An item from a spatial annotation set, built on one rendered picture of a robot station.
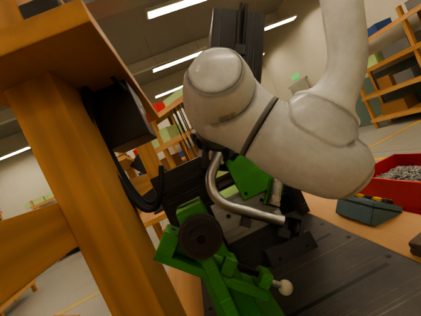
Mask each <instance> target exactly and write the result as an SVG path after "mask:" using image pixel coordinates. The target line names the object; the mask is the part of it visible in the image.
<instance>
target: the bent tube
mask: <svg viewBox="0 0 421 316"><path fill-rule="evenodd" d="M221 156H222V153H221V152H214V154H213V156H212V159H211V161H210V164H209V166H208V169H207V172H206V175H205V186H206V189H207V193H208V195H209V197H210V198H211V199H212V201H213V202H214V203H215V204H216V205H217V206H218V207H220V208H221V209H223V210H225V211H228V212H232V213H236V214H240V215H242V216H246V217H249V218H252V219H256V220H260V221H264V222H266V223H270V224H274V225H277V226H281V227H283V225H284V221H285V216H282V215H280V214H276V213H272V212H269V211H265V210H262V209H258V208H254V207H251V206H247V205H244V204H240V203H236V202H233V201H230V200H228V199H226V198H224V197H223V196H222V195H221V194H220V192H219V191H218V189H217V186H216V175H217V171H218V170H219V166H220V164H221Z"/></svg>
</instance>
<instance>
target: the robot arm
mask: <svg viewBox="0 0 421 316"><path fill-rule="evenodd" d="M320 8H321V15H322V20H323V27H324V31H325V39H326V47H327V62H326V67H325V70H324V73H323V75H322V77H321V78H320V80H319V81H318V82H317V84H316V85H315V86H313V87H312V88H310V89H308V90H301V91H298V92H296V93H295V94H294V95H293V97H292V98H290V99H289V100H288V101H287V102H285V101H284V100H281V99H280V98H278V97H276V96H274V95H273V94H272V93H270V92H268V91H267V90H266V89H265V88H264V87H263V86H262V85H261V84H260V83H259V82H258V81H257V80H256V79H255V78H254V75H253V74H252V71H251V69H250V68H249V66H248V65H247V63H246V62H245V61H244V59H243V58H242V57H241V56H240V54H238V53H237V52H236V51H234V50H232V49H229V48H225V47H213V48H209V49H206V50H204V51H202V52H201V53H199V54H198V55H197V57H196V59H195V60H194V61H193V62H192V64H191V65H190V66H189V68H188V70H187V71H186V72H185V75H184V81H183V87H182V96H183V103H184V109H185V113H186V116H187V118H188V120H189V122H190V124H191V126H192V128H193V129H192V131H191V133H190V137H192V138H193V140H194V142H195V143H196V145H197V147H198V149H200V150H202V149H204V150H205V153H206V154H208V155H209V160H210V161H211V159H212V156H213V154H214V152H221V153H222V156H221V164H222V165H223V164H224V162H227V161H228V160H229V158H230V160H231V161H235V159H236V158H237V157H238V156H239V155H242V156H244V157H245V158H247V159H249V160H250V161H251V162H253V163H254V164H255V165H257V166H258V168H260V169H261V170H263V171H264V172H266V173H267V174H269V175H270V176H272V177H274V178H275V179H277V180H279V181H281V182H283V183H285V184H287V185H289V186H291V187H293V188H295V189H299V190H300V191H303V192H307V193H309V194H312V195H315V196H318V197H321V198H326V199H348V198H351V197H353V196H355V195H356V194H358V193H359V192H360V191H362V190H363V189H364V188H365V187H366V186H367V185H368V184H369V182H370V181H371V179H372V177H373V175H374V173H375V160H374V157H373V154H372V152H371V150H370V148H369V146H368V145H367V144H366V143H365V142H363V141H362V140H360V139H359V138H358V137H359V133H358V128H359V126H360V123H361V122H360V118H359V117H358V115H357V114H356V109H355V107H356V102H357V100H358V96H359V94H360V91H361V88H362V86H363V82H364V79H365V75H366V69H367V66H368V30H367V25H366V14H365V5H364V0H320ZM231 150H233V152H231Z"/></svg>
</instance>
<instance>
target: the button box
mask: <svg viewBox="0 0 421 316"><path fill-rule="evenodd" d="M402 209H403V208H402V207H401V206H397V205H394V204H392V203H386V202H382V201H372V200H369V199H368V198H366V199H363V198H360V197H359V196H358V197H355V196H353V197H351V198H348V199H338V201H337V205H336V213H338V214H340V215H343V216H346V217H348V218H351V219H355V220H357V221H360V222H362V223H365V224H369V225H371V226H378V225H380V224H382V223H384V222H386V221H388V220H389V219H392V218H394V217H396V216H397V215H399V214H401V213H402V212H401V211H402Z"/></svg>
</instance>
